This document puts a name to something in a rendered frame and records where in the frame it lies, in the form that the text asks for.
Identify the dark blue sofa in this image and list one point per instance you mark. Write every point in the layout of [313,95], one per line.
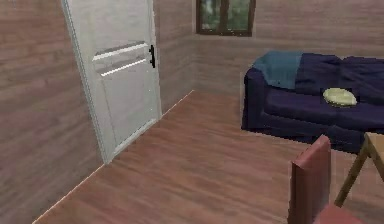
[300,110]

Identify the white room door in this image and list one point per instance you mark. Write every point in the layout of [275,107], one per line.
[123,76]

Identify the teal blanket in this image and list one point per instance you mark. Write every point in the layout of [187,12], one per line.
[279,68]

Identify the dark framed window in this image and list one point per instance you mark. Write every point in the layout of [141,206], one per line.
[225,16]

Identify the red chair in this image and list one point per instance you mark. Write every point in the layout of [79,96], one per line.
[310,183]

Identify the pale green round cushion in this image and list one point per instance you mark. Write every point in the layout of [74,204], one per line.
[340,97]

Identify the light wooden table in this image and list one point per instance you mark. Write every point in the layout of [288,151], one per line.
[361,163]

